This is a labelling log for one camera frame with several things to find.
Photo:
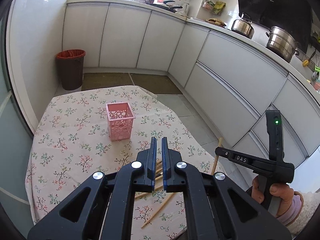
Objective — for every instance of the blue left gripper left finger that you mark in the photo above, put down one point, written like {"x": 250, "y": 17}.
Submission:
{"x": 151, "y": 163}

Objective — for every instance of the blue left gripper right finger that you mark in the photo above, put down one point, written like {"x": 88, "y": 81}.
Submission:
{"x": 164, "y": 161}

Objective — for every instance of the pink sleeve forearm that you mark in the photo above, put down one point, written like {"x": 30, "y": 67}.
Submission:
{"x": 294, "y": 210}

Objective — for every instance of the white kitchen cabinets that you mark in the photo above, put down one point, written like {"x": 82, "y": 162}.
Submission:
{"x": 231, "y": 79}

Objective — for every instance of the right hand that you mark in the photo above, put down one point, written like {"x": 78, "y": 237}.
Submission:
{"x": 282, "y": 191}

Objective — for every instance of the pink perforated utensil holder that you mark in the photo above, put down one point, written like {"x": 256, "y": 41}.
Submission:
{"x": 120, "y": 119}

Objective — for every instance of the floral tablecloth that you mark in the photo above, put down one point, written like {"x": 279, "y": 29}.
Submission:
{"x": 72, "y": 142}

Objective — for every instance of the brown floor mat right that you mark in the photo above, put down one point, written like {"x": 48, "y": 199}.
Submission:
{"x": 157, "y": 84}

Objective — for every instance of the brown floor mat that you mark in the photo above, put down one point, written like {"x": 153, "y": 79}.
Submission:
{"x": 157, "y": 84}
{"x": 105, "y": 80}

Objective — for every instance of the brown floor mat left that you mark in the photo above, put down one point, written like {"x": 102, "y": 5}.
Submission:
{"x": 105, "y": 80}

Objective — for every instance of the brown trash bin red liner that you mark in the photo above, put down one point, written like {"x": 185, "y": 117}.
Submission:
{"x": 70, "y": 64}

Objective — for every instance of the steel stock pot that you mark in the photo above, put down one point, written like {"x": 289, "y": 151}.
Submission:
{"x": 282, "y": 43}

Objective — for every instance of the black frying pan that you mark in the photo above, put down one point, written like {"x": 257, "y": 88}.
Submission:
{"x": 168, "y": 5}

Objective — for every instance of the steel kettle pot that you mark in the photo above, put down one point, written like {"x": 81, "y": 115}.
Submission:
{"x": 243, "y": 26}

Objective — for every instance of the black range hood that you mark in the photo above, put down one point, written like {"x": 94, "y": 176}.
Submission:
{"x": 294, "y": 16}

